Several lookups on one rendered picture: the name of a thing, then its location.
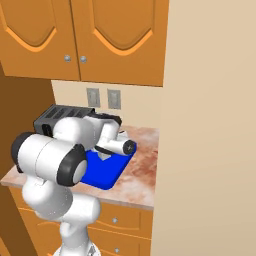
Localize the dark grey toaster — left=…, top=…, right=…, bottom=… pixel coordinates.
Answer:
left=32, top=104, right=97, bottom=138

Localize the orange cupboard door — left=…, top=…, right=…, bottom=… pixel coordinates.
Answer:
left=0, top=0, right=81, bottom=82
left=70, top=0, right=170, bottom=88

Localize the orange drawer front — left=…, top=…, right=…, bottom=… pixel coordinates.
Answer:
left=17, top=207, right=63, bottom=256
left=89, top=200, right=155, bottom=240
left=8, top=185, right=34, bottom=212
left=87, top=227, right=153, bottom=256

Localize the grey wall socket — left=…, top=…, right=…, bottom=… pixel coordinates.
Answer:
left=106, top=88, right=122, bottom=110
left=86, top=87, right=101, bottom=109

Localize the blue tray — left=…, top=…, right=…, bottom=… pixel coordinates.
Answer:
left=79, top=143, right=138, bottom=191

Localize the beige fridge side panel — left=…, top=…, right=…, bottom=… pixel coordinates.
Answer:
left=150, top=0, right=256, bottom=256

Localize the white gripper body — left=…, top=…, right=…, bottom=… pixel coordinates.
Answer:
left=93, top=145, right=117, bottom=162

